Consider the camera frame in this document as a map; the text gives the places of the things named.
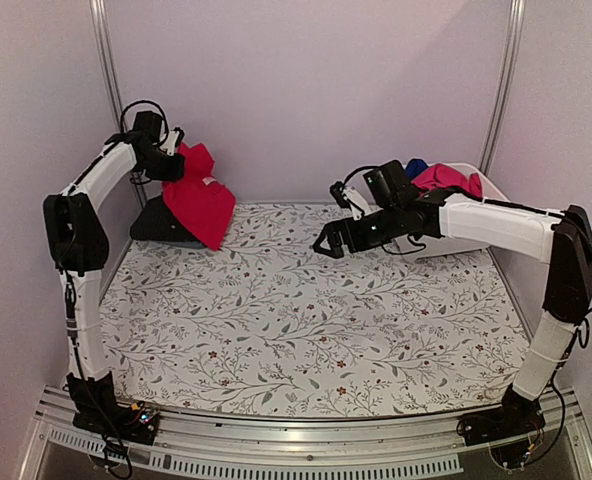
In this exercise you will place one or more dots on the aluminium frame post right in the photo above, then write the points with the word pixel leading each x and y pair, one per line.
pixel 507 71

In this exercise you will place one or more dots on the aluminium front rail base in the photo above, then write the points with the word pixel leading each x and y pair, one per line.
pixel 208 445

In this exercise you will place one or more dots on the white plastic laundry bin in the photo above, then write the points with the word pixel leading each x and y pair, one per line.
pixel 466 222

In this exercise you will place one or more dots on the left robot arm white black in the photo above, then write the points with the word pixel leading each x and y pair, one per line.
pixel 79 247

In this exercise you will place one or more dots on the aluminium frame post left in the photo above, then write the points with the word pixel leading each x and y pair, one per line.
pixel 102 37

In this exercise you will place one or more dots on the aluminium frame post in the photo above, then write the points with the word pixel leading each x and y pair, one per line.
pixel 507 71
pixel 102 37

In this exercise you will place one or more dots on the pink garment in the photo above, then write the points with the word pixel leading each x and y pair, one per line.
pixel 443 176

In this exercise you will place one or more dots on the blue garment in bin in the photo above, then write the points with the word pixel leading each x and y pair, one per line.
pixel 415 167

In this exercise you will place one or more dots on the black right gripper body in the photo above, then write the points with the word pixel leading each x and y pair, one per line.
pixel 387 228

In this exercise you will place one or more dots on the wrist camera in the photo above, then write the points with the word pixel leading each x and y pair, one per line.
pixel 156 129
pixel 389 185

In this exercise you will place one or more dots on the black pinstriped folded shirt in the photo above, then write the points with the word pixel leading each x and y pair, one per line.
pixel 157 223

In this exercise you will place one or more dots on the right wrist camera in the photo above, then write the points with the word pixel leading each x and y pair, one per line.
pixel 389 185

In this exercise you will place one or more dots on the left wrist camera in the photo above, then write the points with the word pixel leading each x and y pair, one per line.
pixel 156 129

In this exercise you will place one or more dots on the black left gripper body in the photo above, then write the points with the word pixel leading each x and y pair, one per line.
pixel 158 168

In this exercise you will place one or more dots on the floral patterned table cloth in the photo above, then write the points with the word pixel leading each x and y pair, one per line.
pixel 265 326

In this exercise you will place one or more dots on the magenta t-shirt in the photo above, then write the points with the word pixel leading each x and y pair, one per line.
pixel 201 204

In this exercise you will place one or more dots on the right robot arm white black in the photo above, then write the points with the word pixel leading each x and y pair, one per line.
pixel 546 256

